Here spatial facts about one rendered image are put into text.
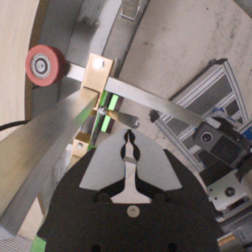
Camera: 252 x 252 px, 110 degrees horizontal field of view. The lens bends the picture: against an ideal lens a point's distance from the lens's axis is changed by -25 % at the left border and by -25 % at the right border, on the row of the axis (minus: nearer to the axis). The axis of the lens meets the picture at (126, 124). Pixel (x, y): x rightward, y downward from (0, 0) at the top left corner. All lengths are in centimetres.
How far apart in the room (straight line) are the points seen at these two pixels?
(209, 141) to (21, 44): 41
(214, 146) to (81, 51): 53
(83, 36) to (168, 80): 87
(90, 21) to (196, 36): 100
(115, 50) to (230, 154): 41
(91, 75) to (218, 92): 111
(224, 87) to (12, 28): 131
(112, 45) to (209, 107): 101
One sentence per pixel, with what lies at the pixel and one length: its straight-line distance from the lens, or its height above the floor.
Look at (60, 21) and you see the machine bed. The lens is 48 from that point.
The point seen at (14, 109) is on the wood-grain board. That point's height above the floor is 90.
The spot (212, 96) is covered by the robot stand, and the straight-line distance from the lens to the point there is 120.
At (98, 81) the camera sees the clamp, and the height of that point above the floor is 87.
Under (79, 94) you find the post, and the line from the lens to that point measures 22.
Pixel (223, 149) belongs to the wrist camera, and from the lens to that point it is 26.
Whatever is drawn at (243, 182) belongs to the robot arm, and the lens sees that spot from 28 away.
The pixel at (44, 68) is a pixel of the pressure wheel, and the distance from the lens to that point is 27.
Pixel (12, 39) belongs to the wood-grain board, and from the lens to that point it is 33.
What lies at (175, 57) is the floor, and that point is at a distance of 121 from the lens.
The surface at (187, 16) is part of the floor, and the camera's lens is 133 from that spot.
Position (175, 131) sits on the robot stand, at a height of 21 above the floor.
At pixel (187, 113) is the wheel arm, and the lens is 32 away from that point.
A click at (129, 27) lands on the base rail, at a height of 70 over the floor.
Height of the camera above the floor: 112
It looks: 62 degrees down
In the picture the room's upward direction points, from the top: 180 degrees clockwise
